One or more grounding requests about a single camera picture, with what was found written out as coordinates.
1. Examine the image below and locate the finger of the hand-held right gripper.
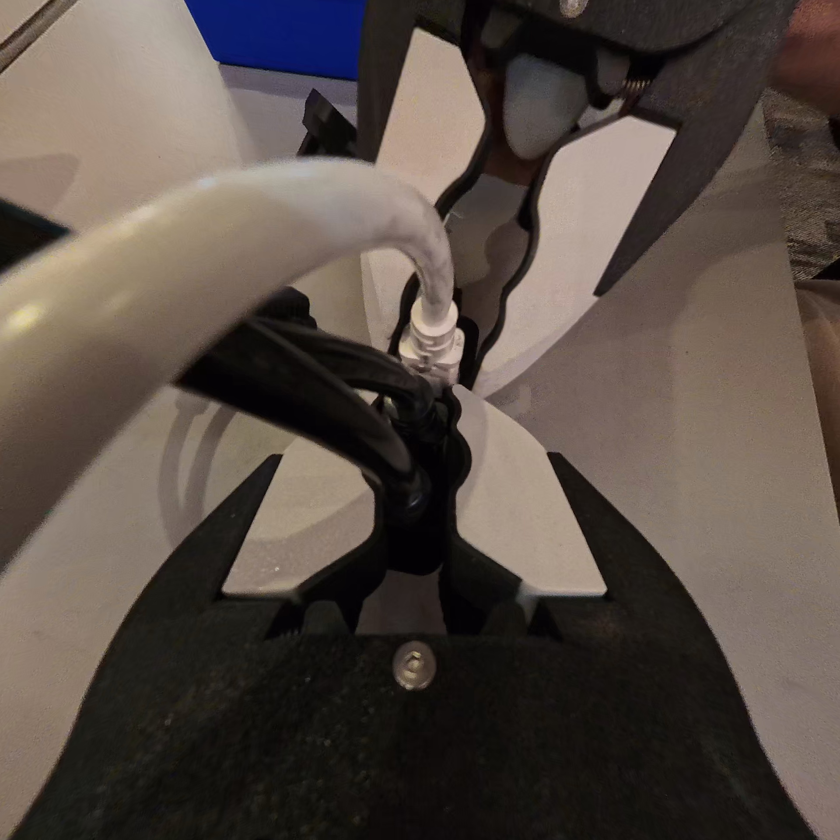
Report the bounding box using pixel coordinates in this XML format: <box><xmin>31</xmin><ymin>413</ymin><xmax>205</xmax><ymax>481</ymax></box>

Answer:
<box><xmin>360</xmin><ymin>28</ymin><xmax>493</xmax><ymax>358</ymax></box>
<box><xmin>459</xmin><ymin>125</ymin><xmax>680</xmax><ymax>398</ymax></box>

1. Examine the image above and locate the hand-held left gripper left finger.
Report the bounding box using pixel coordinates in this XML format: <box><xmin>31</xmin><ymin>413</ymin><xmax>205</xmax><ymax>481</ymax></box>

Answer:
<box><xmin>222</xmin><ymin>438</ymin><xmax>396</xmax><ymax>601</ymax></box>

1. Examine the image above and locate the blue plastic bin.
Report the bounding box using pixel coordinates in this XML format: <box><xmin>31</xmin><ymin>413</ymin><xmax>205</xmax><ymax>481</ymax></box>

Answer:
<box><xmin>184</xmin><ymin>0</ymin><xmax>368</xmax><ymax>83</ymax></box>

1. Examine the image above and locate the black power cord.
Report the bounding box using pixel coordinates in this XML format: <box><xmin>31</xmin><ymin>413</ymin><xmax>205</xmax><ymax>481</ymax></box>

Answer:
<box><xmin>0</xmin><ymin>197</ymin><xmax>473</xmax><ymax>575</ymax></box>

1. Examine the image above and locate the person's right hand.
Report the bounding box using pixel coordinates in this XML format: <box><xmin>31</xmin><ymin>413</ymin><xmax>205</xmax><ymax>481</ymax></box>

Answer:
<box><xmin>482</xmin><ymin>46</ymin><xmax>536</xmax><ymax>188</ymax></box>

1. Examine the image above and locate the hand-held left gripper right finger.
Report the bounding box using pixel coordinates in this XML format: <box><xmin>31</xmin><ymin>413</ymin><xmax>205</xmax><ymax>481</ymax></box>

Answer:
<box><xmin>436</xmin><ymin>384</ymin><xmax>609</xmax><ymax>598</ymax></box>

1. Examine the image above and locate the white cable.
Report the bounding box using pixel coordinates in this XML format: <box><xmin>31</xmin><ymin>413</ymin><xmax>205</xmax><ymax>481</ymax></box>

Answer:
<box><xmin>0</xmin><ymin>157</ymin><xmax>468</xmax><ymax>572</ymax></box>

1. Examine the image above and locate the black power plug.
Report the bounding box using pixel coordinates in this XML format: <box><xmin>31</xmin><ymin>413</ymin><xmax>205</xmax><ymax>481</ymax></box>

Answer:
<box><xmin>298</xmin><ymin>88</ymin><xmax>361</xmax><ymax>158</ymax></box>

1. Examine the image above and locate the white desk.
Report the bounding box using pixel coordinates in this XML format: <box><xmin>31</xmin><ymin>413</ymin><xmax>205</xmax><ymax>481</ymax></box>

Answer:
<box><xmin>0</xmin><ymin>0</ymin><xmax>840</xmax><ymax>840</ymax></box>

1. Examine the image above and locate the person's right forearm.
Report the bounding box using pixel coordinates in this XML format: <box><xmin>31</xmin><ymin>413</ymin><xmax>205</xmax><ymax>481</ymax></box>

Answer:
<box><xmin>768</xmin><ymin>0</ymin><xmax>840</xmax><ymax>116</ymax></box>

